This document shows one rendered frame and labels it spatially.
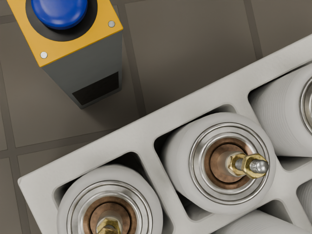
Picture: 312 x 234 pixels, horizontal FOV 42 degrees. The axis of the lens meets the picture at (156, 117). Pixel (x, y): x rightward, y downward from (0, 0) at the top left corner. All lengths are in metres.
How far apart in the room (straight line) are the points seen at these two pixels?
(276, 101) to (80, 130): 0.31
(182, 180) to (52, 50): 0.16
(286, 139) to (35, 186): 0.26
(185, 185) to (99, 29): 0.16
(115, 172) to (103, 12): 0.14
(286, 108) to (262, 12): 0.31
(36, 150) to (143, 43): 0.23
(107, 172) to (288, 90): 0.19
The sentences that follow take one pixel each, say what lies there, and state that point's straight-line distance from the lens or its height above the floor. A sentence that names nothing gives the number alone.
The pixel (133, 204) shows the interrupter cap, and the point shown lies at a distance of 0.37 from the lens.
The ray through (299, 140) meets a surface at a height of 0.24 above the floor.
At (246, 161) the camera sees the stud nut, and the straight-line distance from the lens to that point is 0.31.
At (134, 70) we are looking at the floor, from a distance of 0.63.
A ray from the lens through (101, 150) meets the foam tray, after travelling 0.44.
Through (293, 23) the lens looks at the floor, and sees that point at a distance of 0.71.
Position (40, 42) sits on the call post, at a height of 0.31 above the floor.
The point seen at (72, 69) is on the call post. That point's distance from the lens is 0.37.
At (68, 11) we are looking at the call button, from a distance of 0.31.
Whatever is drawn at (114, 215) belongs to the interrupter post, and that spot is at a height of 0.27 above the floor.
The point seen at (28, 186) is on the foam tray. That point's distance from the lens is 0.45.
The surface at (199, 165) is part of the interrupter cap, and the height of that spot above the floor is 0.25.
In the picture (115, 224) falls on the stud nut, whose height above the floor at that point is 0.29.
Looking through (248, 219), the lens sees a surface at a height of 0.19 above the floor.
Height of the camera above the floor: 0.62
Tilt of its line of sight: 83 degrees down
